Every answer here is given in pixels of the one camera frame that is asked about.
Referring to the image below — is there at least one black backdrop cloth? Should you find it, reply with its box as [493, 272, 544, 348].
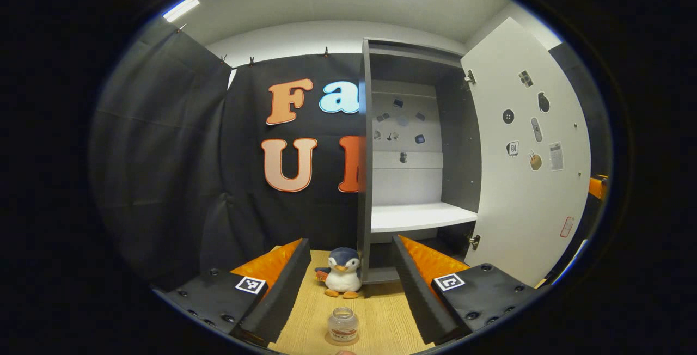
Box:
[89, 17, 614, 291]

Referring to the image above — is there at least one narrow ceiling light strip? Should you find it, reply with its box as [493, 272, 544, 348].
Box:
[162, 0, 201, 23]

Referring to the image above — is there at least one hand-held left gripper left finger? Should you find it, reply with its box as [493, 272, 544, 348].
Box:
[162, 238, 313, 346]

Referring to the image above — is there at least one grey cabinet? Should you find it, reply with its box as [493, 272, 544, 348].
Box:
[357, 38, 483, 285]

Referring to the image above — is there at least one white cabinet door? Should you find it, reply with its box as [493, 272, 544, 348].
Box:
[460, 16, 593, 288]

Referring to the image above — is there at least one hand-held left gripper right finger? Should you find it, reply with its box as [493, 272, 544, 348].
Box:
[392, 235, 541, 346]

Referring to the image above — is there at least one penguin plush toy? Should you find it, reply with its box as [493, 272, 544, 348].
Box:
[314, 247, 363, 299]

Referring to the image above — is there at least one clear bottle with cherry label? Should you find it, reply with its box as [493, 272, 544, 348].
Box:
[327, 307, 360, 343]

